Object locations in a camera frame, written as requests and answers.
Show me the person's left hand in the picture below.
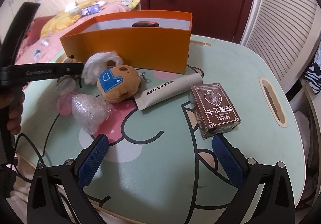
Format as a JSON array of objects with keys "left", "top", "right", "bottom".
[{"left": 1, "top": 91, "right": 25, "bottom": 135}]

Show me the orange cardboard box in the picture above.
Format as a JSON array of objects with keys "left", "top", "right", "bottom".
[{"left": 60, "top": 10, "right": 193, "bottom": 74}]

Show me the yellow pillow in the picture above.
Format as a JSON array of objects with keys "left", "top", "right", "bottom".
[{"left": 40, "top": 0, "right": 97, "bottom": 38}]

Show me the black cable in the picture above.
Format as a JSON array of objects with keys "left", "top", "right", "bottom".
[{"left": 0, "top": 133, "right": 81, "bottom": 224}]

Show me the pink quilt bed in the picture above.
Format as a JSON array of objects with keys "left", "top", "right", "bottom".
[{"left": 15, "top": 1, "right": 140, "bottom": 65}]

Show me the brown bear plush pouch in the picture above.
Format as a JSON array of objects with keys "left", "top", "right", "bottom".
[{"left": 97, "top": 65, "right": 141, "bottom": 104}]

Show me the white louvered door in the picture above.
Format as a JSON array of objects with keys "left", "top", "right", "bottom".
[{"left": 241, "top": 0, "right": 320, "bottom": 93}]

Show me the mint green folding table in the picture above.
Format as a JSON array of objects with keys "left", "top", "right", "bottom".
[{"left": 17, "top": 36, "right": 305, "bottom": 223}]

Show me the brown playing card box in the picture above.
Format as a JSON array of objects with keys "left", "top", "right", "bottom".
[{"left": 189, "top": 83, "right": 241, "bottom": 139}]

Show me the white cloth bag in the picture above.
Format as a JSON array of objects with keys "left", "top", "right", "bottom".
[{"left": 82, "top": 52, "right": 123, "bottom": 85}]

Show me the black wallet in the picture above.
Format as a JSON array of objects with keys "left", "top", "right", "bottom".
[{"left": 132, "top": 21, "right": 159, "bottom": 27}]

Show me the white cosmetic tube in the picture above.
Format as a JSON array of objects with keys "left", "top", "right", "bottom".
[{"left": 134, "top": 73, "right": 202, "bottom": 110}]

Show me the pink heart plastic case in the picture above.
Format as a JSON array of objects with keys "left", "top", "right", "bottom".
[{"left": 57, "top": 91, "right": 77, "bottom": 116}]

